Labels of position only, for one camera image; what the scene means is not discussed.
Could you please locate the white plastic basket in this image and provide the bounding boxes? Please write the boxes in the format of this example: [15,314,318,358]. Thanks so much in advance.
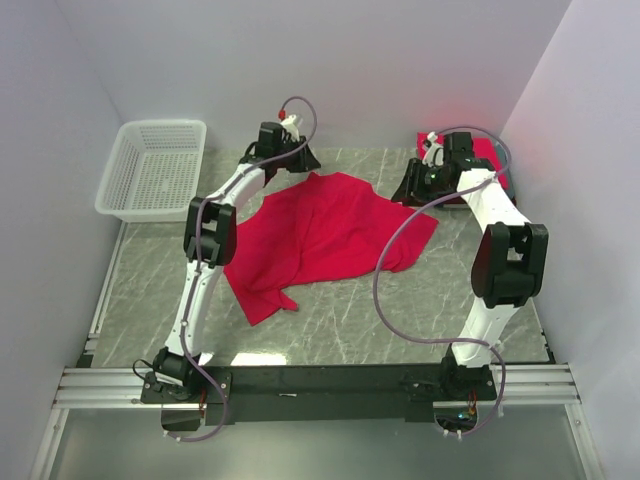
[94,119,207,223]

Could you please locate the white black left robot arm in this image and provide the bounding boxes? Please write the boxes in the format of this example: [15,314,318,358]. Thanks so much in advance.
[152,113,320,402]

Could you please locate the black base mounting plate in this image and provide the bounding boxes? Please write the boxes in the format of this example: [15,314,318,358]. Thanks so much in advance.
[140,363,498,425]

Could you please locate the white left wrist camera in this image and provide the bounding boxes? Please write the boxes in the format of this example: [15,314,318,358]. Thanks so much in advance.
[278,109,303,142]

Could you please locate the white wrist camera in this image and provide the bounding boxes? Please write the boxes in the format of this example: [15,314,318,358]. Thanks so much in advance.
[422,132,444,167]
[278,109,303,142]

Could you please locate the pink-red t shirt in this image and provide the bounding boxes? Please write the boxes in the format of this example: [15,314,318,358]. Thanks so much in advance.
[224,173,438,326]

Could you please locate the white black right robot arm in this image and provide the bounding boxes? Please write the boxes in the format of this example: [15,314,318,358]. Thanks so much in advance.
[392,126,549,399]

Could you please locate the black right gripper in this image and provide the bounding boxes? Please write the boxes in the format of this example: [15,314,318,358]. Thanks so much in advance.
[391,157,452,208]

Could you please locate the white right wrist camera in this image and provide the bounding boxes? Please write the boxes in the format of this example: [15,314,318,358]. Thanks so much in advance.
[422,132,444,167]

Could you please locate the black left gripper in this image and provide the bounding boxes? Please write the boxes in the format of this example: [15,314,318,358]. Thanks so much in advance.
[275,136,322,174]

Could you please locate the aluminium frame rail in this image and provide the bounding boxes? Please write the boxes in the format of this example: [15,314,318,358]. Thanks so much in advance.
[53,364,581,410]

